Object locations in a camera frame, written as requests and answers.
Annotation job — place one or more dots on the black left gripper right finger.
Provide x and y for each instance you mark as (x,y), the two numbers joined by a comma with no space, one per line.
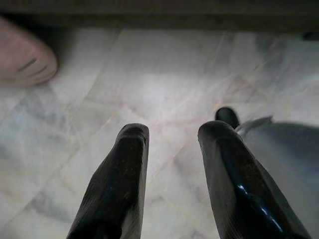
(239,189)

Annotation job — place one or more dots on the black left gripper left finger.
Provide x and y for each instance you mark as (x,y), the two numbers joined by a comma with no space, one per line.
(114,189)

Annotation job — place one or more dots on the dark brown fabric sofa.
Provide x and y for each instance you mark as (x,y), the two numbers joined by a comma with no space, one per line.
(159,15)

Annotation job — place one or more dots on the silver robot left leg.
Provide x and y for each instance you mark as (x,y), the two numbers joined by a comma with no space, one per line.
(294,149)

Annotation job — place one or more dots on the black robot left foot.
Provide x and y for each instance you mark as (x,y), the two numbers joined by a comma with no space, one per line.
(226,115)

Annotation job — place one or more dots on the person's bare foot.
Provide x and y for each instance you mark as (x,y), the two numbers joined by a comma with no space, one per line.
(22,57)

